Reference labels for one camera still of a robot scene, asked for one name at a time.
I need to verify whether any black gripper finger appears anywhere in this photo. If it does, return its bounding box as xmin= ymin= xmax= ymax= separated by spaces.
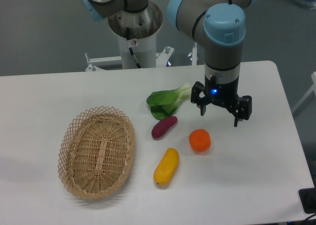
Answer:
xmin=191 ymin=81 xmax=209 ymax=116
xmin=232 ymin=95 xmax=252 ymax=127

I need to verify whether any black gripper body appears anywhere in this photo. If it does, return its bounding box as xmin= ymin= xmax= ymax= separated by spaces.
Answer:
xmin=200 ymin=77 xmax=239 ymax=111

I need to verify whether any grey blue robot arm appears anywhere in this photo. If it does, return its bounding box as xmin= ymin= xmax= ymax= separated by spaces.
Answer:
xmin=81 ymin=0 xmax=258 ymax=122

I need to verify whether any yellow mango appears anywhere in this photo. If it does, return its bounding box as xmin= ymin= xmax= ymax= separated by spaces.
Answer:
xmin=153 ymin=148 xmax=180 ymax=187

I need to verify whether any green bok choy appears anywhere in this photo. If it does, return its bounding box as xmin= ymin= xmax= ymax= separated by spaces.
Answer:
xmin=146 ymin=83 xmax=192 ymax=120

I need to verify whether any orange tangerine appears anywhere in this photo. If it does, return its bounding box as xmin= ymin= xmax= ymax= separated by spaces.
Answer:
xmin=189 ymin=129 xmax=211 ymax=152

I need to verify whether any purple sweet potato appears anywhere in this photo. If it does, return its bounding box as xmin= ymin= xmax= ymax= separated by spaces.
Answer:
xmin=151 ymin=116 xmax=178 ymax=140

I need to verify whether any white furniture at right edge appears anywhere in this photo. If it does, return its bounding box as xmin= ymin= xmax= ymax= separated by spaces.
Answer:
xmin=291 ymin=71 xmax=316 ymax=117

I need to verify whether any black device at table edge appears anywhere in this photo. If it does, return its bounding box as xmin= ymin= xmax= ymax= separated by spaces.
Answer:
xmin=298 ymin=187 xmax=316 ymax=214

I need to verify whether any woven wicker basket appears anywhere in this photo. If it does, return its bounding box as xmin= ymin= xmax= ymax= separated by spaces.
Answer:
xmin=58 ymin=106 xmax=136 ymax=199

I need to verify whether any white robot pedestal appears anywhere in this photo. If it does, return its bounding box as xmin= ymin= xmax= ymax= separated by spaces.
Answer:
xmin=108 ymin=1 xmax=163 ymax=58

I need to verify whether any white metal base frame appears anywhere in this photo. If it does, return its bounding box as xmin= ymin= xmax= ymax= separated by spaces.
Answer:
xmin=84 ymin=42 xmax=200 ymax=72

